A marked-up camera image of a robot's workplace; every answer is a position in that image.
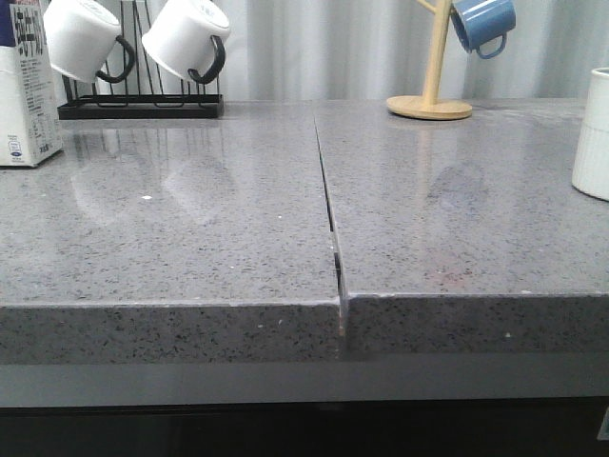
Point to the white ribbed HOME cup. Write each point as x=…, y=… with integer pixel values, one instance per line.
x=590, y=171

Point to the white blue milk carton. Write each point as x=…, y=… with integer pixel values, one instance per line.
x=30, y=126

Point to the wooden mug tree stand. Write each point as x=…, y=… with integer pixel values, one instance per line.
x=429, y=106

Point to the right white enamel mug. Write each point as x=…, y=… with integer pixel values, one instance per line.
x=187, y=39

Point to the white enamel mug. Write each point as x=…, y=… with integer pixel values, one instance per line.
x=81, y=35
x=187, y=39

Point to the blue enamel mug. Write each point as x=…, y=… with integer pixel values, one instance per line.
x=478, y=22

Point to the left white enamel mug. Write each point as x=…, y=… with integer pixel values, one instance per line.
x=81, y=35

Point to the black wire mug rack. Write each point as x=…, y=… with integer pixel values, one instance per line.
x=149, y=91

